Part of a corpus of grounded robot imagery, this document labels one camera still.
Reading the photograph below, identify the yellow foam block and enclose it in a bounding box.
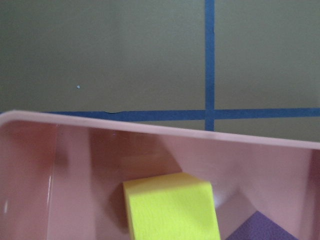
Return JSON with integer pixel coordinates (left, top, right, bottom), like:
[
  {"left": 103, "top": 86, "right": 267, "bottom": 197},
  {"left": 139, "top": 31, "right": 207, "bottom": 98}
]
[{"left": 122, "top": 172, "right": 221, "bottom": 240}]

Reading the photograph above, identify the purple foam block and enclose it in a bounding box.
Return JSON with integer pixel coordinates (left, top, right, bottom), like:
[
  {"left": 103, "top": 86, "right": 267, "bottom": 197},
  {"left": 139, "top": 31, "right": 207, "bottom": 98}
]
[{"left": 226, "top": 211, "right": 297, "bottom": 240}]

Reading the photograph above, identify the pink plastic bin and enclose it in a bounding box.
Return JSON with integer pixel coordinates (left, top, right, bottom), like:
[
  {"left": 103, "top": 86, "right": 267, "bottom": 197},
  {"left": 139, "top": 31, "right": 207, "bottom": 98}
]
[{"left": 0, "top": 111, "right": 320, "bottom": 240}]

